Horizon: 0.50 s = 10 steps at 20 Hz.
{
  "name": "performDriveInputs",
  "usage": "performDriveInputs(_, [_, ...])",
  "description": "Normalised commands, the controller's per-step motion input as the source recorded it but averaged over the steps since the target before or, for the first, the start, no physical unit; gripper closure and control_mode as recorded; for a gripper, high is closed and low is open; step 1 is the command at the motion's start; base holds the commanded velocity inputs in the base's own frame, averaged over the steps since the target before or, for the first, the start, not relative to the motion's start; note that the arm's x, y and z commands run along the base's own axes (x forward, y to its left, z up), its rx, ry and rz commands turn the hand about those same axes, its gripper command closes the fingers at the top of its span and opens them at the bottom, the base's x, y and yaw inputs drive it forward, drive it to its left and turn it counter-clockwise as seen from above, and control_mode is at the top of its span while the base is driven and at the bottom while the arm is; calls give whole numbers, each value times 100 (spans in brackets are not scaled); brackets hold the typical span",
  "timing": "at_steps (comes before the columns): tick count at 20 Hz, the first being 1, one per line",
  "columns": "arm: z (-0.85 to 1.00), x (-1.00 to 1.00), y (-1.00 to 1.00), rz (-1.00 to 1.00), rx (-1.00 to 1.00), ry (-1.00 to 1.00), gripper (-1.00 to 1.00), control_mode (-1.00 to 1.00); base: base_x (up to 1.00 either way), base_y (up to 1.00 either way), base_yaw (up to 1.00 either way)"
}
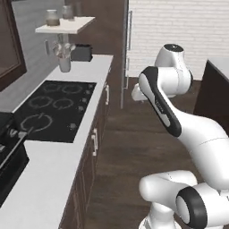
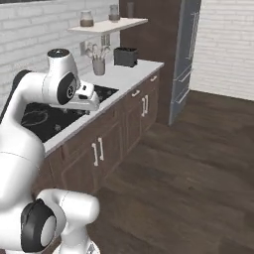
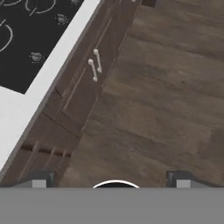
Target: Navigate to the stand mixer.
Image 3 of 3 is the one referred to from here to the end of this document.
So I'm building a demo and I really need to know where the dark brown drawer unit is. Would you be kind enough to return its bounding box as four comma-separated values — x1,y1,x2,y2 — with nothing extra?
0,111,83,189

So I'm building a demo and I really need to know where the white cupboard handle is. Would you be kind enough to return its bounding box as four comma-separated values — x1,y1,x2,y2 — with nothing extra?
93,48,103,74
87,58,99,83

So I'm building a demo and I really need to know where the black round thing white rim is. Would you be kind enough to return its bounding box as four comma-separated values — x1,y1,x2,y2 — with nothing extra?
92,179,141,189

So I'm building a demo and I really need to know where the black hob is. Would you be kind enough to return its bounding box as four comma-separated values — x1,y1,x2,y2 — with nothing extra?
0,0,86,95

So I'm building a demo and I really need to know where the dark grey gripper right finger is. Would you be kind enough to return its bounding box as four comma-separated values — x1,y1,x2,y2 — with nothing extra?
164,170,217,189

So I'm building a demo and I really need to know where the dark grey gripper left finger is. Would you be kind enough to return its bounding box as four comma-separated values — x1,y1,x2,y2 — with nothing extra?
15,170,56,189

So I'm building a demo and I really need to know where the dark brown cupboard door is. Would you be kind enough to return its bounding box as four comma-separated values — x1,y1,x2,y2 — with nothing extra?
73,0,143,88
43,58,103,138

